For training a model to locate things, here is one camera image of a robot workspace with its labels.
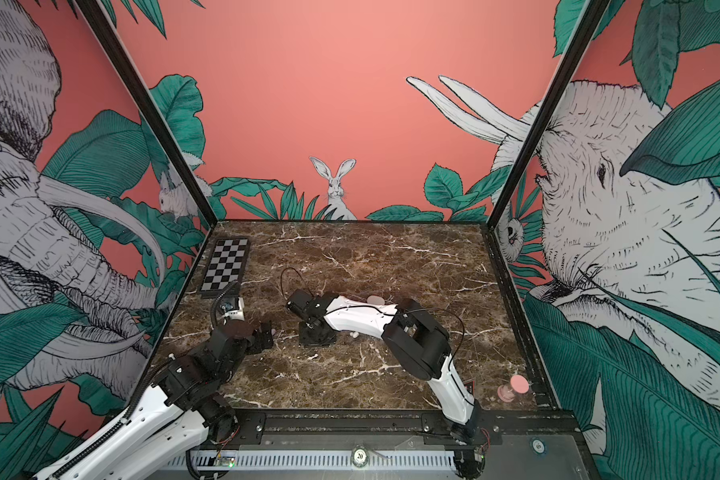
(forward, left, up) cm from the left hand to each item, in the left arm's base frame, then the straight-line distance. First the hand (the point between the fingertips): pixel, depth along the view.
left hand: (258, 321), depth 78 cm
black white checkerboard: (+26, +19, -11) cm, 34 cm away
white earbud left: (+1, -25, -14) cm, 29 cm away
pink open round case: (-17, -66, -5) cm, 69 cm away
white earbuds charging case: (+12, -32, -13) cm, 37 cm away
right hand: (-2, -10, -11) cm, 16 cm away
